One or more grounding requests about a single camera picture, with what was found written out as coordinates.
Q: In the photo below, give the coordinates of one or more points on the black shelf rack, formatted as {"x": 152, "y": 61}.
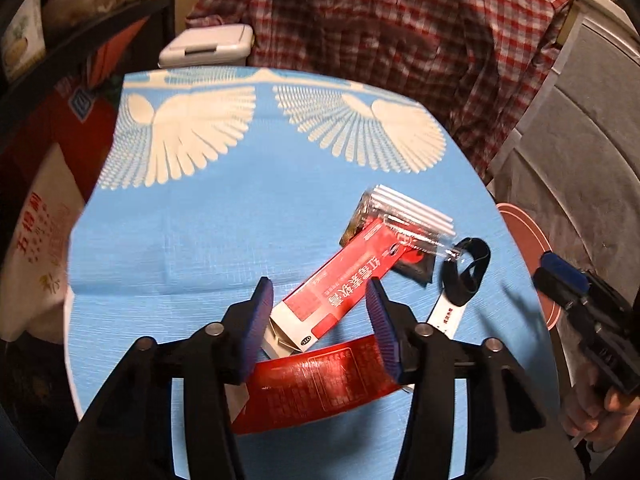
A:
{"x": 125, "y": 20}

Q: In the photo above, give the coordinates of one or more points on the person's right hand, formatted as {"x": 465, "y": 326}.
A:
{"x": 600, "y": 420}

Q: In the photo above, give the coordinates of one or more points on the blue mat with white wings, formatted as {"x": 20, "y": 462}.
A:
{"x": 200, "y": 240}

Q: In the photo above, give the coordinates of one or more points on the red cardboard box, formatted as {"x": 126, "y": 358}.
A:
{"x": 85, "y": 135}

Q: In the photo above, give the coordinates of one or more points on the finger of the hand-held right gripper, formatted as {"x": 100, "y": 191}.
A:
{"x": 552, "y": 290}
{"x": 565, "y": 270}

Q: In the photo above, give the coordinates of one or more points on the labelled jar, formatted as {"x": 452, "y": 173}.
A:
{"x": 22, "y": 40}

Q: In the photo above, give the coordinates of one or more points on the white lidded bin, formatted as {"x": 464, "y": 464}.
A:
{"x": 205, "y": 45}

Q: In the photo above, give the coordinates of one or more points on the long red white carton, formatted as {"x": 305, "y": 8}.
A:
{"x": 340, "y": 290}

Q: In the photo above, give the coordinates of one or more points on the pink plastic bin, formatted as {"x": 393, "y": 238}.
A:
{"x": 525, "y": 240}

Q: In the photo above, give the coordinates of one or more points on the grey cloth cover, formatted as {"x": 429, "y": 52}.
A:
{"x": 590, "y": 160}

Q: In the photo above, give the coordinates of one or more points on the red black sachet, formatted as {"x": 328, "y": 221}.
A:
{"x": 415, "y": 265}

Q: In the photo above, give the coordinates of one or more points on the red plaid shirt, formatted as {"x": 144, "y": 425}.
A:
{"x": 350, "y": 35}

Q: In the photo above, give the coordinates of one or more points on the red printed packet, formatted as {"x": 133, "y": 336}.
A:
{"x": 310, "y": 385}

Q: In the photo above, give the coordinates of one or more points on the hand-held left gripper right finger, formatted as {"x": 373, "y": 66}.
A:
{"x": 385, "y": 330}

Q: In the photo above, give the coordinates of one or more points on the clear striped packet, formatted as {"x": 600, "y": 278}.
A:
{"x": 405, "y": 210}

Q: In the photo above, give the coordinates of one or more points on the white sack with red print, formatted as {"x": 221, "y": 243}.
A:
{"x": 35, "y": 240}

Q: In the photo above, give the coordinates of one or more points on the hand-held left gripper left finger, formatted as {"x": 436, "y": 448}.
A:
{"x": 255, "y": 330}

